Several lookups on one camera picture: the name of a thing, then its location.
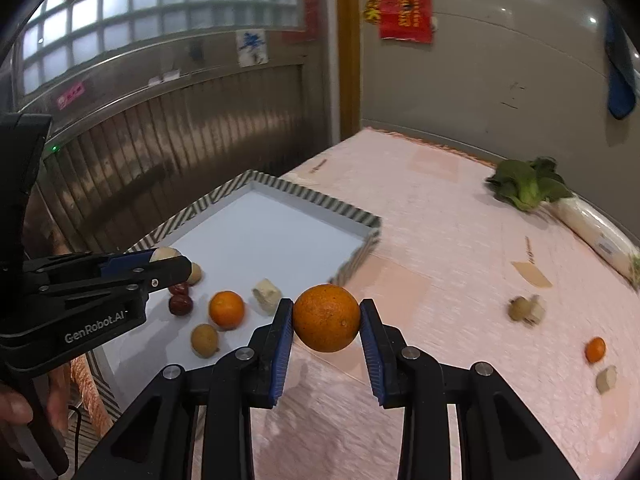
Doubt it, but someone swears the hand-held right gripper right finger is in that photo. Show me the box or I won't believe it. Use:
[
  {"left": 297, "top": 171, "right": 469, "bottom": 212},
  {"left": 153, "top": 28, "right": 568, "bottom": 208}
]
[{"left": 360, "top": 298, "right": 581, "bottom": 480}]

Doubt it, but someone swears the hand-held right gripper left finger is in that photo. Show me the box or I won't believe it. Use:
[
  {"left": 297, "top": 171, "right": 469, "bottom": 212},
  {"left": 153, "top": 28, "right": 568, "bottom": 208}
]
[{"left": 75, "top": 298, "right": 294, "bottom": 480}]

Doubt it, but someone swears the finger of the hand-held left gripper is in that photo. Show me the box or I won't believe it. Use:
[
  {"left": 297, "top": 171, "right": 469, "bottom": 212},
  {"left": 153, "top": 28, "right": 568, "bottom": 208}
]
[
  {"left": 30, "top": 256, "right": 193, "bottom": 311},
  {"left": 22, "top": 249, "right": 158, "bottom": 281}
]

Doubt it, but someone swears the brown kiwi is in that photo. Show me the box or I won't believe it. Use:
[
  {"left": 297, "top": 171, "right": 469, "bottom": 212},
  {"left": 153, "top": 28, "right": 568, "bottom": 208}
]
[{"left": 191, "top": 323, "right": 220, "bottom": 359}]

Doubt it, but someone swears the white tray with striped rim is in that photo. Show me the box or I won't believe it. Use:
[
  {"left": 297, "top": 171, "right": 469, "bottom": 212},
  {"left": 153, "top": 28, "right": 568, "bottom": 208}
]
[{"left": 85, "top": 170, "right": 383, "bottom": 423}]

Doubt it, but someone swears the person's left hand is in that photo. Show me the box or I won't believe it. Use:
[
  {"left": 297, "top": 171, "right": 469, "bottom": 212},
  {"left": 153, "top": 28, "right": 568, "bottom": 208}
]
[{"left": 0, "top": 362, "right": 72, "bottom": 443}]

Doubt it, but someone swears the pink table cover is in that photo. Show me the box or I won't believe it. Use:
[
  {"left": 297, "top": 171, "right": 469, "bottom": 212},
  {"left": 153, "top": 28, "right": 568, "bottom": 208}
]
[{"left": 70, "top": 127, "right": 640, "bottom": 480}]

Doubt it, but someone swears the metal roller shutter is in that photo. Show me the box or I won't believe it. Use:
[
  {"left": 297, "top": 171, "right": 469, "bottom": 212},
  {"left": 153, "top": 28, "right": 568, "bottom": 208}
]
[{"left": 15, "top": 57, "right": 336, "bottom": 261}]

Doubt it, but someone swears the pink sticker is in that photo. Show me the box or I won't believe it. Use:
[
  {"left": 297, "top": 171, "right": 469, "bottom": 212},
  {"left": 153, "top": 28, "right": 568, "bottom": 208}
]
[{"left": 56, "top": 82, "right": 86, "bottom": 110}]

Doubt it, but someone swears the green bok choy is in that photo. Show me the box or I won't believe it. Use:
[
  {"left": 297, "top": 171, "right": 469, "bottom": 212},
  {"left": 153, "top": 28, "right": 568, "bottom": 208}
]
[{"left": 486, "top": 157, "right": 575, "bottom": 212}]

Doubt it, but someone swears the white and blue sticker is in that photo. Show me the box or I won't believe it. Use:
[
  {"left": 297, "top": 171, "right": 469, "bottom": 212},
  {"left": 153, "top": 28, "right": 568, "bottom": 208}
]
[{"left": 236, "top": 29, "right": 268, "bottom": 68}]

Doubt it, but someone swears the wrapped white radish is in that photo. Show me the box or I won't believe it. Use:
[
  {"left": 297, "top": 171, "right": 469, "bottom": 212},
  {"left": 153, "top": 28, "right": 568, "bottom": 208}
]
[{"left": 547, "top": 195, "right": 640, "bottom": 288}]

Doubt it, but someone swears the glass block window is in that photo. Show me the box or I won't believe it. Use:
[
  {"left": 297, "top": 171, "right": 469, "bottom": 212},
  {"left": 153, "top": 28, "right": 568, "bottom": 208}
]
[{"left": 20, "top": 0, "right": 306, "bottom": 96}]

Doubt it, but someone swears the blue cloth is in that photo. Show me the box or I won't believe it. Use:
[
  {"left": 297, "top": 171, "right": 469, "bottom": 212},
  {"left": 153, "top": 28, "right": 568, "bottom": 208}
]
[{"left": 602, "top": 10, "right": 638, "bottom": 121}]

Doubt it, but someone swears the black cable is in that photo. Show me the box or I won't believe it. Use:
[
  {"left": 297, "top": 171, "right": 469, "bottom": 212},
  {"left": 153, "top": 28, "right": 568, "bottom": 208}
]
[{"left": 65, "top": 404, "right": 86, "bottom": 466}]

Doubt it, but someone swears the yellow door post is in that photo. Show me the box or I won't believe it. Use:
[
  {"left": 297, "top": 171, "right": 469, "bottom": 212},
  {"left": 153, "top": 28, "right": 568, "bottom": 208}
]
[{"left": 334, "top": 0, "right": 363, "bottom": 143}]

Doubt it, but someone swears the red wall poster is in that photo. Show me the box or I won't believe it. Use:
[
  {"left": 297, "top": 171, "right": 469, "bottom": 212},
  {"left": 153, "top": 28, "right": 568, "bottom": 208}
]
[{"left": 364, "top": 0, "right": 435, "bottom": 45}]

